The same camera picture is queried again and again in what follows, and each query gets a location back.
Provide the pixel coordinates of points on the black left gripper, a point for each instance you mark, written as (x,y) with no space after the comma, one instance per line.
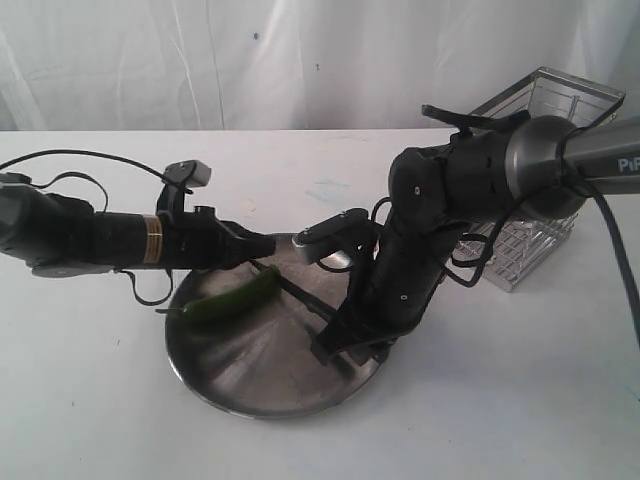
(198,240)

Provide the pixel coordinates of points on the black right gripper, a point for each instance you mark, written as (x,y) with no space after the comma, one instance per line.
(404,276)

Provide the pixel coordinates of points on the black knife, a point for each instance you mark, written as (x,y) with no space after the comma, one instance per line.
(317,307)

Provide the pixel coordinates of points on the green chili pepper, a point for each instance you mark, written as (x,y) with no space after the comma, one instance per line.
(232,303)

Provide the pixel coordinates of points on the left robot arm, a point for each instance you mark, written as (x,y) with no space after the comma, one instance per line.
(58,236)

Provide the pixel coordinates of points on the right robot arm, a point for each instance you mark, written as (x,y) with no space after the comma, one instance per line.
(522,168)

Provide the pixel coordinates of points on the round steel plate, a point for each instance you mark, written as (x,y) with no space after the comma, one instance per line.
(259,364)

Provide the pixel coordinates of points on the white backdrop curtain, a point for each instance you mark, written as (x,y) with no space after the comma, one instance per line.
(249,65)

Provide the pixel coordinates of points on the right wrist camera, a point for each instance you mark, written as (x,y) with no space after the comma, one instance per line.
(350,232)

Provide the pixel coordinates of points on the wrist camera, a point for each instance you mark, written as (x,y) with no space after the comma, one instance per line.
(350,232)
(188,173)

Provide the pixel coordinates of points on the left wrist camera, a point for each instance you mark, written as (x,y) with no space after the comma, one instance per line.
(188,173)

